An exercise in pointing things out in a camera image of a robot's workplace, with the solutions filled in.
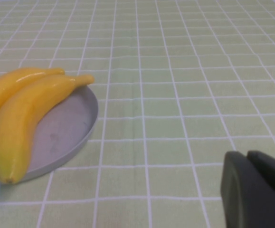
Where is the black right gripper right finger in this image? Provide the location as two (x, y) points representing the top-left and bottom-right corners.
(246, 150), (275, 190)

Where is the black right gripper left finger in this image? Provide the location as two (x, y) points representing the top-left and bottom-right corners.
(220, 151), (275, 228)

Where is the grey round plate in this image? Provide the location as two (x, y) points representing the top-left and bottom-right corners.
(0, 84), (99, 185)

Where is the green checked tablecloth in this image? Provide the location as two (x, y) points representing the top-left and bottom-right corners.
(0, 0), (275, 228)

